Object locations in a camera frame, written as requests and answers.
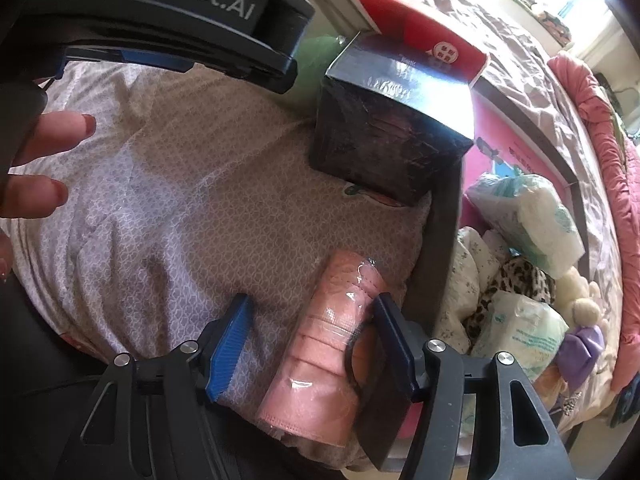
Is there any dark shallow cardboard box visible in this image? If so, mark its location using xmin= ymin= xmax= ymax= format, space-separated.
xmin=357 ymin=80 xmax=601 ymax=471

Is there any pink blue book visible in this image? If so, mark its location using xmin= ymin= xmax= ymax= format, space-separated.
xmin=462 ymin=102 xmax=576 ymax=201

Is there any person's left hand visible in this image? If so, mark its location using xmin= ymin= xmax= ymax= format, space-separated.
xmin=0 ymin=111 xmax=98 ymax=281

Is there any white floral cloth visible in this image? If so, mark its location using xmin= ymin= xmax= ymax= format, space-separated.
xmin=432 ymin=225 xmax=511 ymax=356

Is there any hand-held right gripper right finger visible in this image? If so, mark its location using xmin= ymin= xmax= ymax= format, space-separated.
xmin=372 ymin=292 xmax=576 ymax=480

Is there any leopard print cloth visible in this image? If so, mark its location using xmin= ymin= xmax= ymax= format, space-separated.
xmin=462 ymin=255 xmax=558 ymax=341

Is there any pink quilt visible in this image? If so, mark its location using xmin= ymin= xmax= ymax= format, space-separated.
xmin=547 ymin=52 xmax=640 ymax=396

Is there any red white tissue box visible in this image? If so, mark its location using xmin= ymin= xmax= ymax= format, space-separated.
xmin=260 ymin=0 xmax=491 ymax=86

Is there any small plush with purple bow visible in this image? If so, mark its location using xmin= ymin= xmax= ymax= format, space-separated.
xmin=537 ymin=325 xmax=608 ymax=411

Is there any pink socks pack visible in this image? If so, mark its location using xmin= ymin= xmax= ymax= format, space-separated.
xmin=255 ymin=250 xmax=386 ymax=448

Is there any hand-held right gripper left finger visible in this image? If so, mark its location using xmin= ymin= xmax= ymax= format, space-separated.
xmin=52 ymin=292 xmax=256 ymax=480

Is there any black box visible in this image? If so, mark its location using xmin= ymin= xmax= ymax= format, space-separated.
xmin=307 ymin=30 xmax=476 ymax=208

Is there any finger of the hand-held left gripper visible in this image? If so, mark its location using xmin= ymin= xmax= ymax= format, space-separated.
xmin=60 ymin=40 xmax=299 ymax=95

